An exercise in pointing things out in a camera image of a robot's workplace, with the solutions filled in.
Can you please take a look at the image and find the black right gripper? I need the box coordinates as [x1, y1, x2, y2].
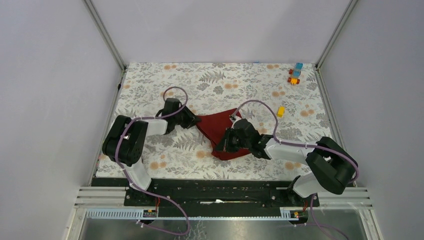
[214, 127, 251, 154]

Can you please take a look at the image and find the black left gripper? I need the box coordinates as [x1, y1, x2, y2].
[173, 104, 202, 129]

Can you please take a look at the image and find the dark red cloth napkin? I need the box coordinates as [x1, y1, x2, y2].
[196, 108, 250, 161]

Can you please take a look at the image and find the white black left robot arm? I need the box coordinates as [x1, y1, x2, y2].
[102, 98, 201, 206]

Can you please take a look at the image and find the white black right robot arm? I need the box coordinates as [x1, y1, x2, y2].
[214, 117, 358, 206]

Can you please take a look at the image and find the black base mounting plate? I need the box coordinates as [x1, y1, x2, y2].
[91, 177, 320, 216]

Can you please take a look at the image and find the yellow toy block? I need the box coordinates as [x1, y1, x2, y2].
[276, 106, 286, 118]

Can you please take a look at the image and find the floral patterned tablecloth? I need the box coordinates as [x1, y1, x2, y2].
[114, 63, 331, 181]

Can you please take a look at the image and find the blue orange toy car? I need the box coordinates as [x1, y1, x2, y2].
[287, 62, 304, 85]

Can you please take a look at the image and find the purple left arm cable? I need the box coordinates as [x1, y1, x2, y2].
[114, 86, 192, 237]

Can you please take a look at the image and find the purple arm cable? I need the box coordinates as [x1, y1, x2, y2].
[230, 99, 360, 240]
[114, 86, 192, 237]

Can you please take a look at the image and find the left aluminium frame post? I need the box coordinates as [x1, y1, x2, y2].
[82, 0, 127, 72]

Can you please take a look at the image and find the aluminium frame post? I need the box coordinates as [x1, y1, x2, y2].
[82, 0, 127, 72]
[315, 0, 359, 70]

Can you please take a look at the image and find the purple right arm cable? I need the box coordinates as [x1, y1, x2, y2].
[230, 99, 360, 240]

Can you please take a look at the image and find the white slotted cable duct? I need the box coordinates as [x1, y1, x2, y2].
[86, 205, 300, 222]

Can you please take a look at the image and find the right aluminium frame post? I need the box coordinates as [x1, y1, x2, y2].
[315, 0, 359, 70]

